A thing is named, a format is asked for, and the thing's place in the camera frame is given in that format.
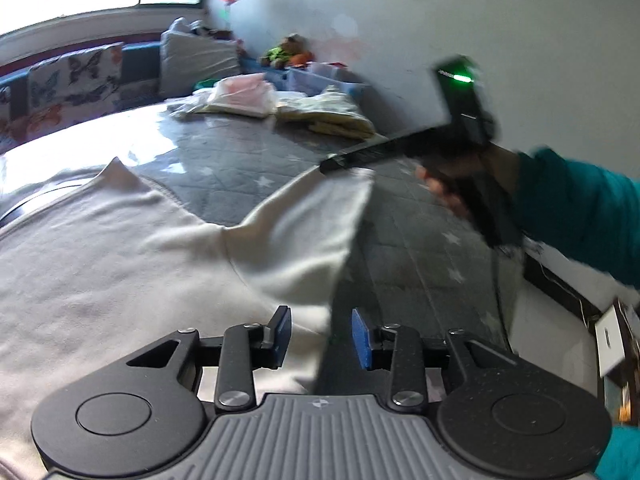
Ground person's right forearm teal sleeve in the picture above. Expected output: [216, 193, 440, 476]
[482, 142, 640, 291]

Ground person's right hand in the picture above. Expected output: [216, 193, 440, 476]
[416, 164, 472, 218]

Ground person's teal top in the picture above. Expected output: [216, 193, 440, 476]
[595, 425, 640, 480]

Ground off-white sweatshirt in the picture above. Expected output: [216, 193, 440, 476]
[0, 156, 377, 480]

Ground square butterfly print cushion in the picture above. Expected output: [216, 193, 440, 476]
[20, 41, 125, 133]

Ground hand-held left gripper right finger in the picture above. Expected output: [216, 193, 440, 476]
[351, 307, 521, 410]

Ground white cardboard box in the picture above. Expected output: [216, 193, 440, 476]
[594, 305, 628, 378]

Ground teddy bear in green vest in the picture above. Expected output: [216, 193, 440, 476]
[259, 32, 308, 68]

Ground blue storage box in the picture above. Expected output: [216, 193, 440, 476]
[286, 66, 373, 106]

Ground plastic bag with pink cloth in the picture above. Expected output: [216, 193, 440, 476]
[167, 72, 279, 120]

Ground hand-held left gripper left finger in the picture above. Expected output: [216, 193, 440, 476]
[125, 305, 293, 411]

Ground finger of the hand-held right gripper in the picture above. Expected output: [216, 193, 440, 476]
[319, 130, 418, 175]

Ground panda plush toy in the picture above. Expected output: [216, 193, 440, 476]
[190, 20, 236, 41]

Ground yellow cloth in plastic bag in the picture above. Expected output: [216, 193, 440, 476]
[274, 85, 377, 141]

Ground blue sofa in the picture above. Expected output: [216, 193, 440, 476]
[0, 40, 291, 151]

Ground round black induction cooktop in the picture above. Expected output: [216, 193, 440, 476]
[0, 182, 88, 228]

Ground grey pillow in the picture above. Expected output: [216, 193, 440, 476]
[159, 17, 241, 98]

